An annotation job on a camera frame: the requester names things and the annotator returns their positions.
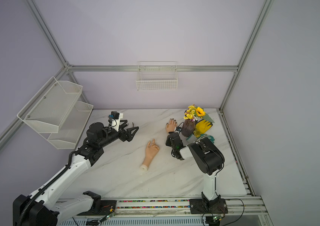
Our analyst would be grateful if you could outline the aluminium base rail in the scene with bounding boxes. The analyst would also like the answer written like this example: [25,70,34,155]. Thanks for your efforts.
[58,196,273,226]

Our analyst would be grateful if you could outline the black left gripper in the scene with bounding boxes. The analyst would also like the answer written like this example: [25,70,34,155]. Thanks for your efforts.
[99,121,138,149]

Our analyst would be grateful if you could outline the green grey work glove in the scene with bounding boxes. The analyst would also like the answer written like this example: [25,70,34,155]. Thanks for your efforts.
[186,134,215,143]

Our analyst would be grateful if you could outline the mannequin hand with black watch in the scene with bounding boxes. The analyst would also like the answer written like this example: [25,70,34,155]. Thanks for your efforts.
[140,138,160,171]

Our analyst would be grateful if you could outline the mannequin hand with white band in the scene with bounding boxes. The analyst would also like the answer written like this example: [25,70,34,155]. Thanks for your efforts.
[165,119,177,134]

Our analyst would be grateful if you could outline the yellow artificial flower bouquet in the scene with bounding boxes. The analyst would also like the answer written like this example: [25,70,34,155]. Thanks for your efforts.
[183,105,215,123]

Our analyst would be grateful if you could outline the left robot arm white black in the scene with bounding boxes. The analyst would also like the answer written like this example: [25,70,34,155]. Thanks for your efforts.
[12,120,139,226]

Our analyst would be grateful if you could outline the white two-tier mesh shelf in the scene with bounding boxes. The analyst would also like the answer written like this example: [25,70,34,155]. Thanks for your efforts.
[17,77,94,149]

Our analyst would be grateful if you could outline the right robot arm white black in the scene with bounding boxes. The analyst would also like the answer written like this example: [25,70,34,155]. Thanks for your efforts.
[166,132,225,205]

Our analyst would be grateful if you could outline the aluminium frame profiles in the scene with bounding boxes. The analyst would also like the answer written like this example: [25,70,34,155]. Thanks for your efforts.
[0,1,264,202]

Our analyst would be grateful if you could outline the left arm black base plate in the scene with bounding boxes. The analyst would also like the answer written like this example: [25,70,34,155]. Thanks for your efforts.
[83,200,117,216]

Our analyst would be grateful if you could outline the white wire wall basket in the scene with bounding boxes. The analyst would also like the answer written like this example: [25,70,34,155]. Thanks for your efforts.
[136,61,178,91]

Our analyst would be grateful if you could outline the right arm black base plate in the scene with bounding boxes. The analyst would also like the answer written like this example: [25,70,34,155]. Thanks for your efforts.
[189,197,228,214]

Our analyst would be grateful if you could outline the yellow work glove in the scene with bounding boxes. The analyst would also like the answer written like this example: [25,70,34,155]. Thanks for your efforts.
[193,120,213,138]

